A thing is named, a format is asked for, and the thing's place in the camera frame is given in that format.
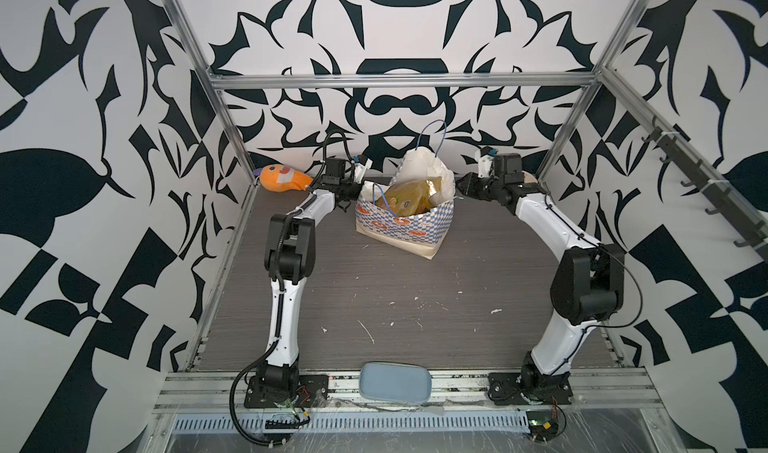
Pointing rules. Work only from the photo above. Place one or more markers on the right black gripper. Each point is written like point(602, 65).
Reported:
point(469, 185)

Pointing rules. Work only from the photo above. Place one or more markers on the gold snack bag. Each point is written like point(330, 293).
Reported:
point(410, 198)

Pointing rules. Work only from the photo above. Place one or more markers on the blue checkered paper bag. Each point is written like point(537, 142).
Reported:
point(422, 234)

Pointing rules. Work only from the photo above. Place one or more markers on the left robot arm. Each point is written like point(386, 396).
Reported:
point(290, 257)

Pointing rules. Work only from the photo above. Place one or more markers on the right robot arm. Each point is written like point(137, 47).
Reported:
point(588, 286)

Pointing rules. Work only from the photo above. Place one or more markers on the beige alarm clock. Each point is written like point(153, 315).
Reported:
point(529, 178)

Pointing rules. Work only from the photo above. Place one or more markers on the orange plush toy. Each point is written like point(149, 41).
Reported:
point(279, 178)

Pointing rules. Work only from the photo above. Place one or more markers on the small circuit board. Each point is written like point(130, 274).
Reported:
point(545, 426)

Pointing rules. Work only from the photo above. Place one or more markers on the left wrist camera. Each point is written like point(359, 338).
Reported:
point(361, 165)

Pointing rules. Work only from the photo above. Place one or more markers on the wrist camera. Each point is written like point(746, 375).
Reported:
point(485, 158)
point(361, 165)

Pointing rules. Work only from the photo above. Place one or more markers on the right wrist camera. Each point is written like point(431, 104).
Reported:
point(485, 158)

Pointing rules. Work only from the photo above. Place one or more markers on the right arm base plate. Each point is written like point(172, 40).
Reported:
point(529, 389)

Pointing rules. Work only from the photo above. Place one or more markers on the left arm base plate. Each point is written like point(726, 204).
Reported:
point(303, 391)

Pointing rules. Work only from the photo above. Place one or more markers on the black hook rail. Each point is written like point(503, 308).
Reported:
point(701, 176)

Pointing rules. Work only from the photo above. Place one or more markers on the white cable duct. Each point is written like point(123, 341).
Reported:
point(508, 421)

